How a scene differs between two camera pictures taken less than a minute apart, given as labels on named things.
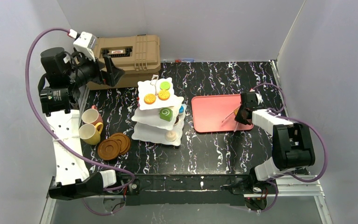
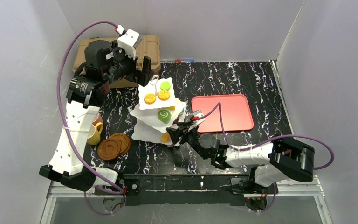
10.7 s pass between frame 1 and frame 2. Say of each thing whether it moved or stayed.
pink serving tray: stayed
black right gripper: moved
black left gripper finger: moved
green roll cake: stayed
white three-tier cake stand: stayed
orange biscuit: moved
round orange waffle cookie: stayed
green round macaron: stayed
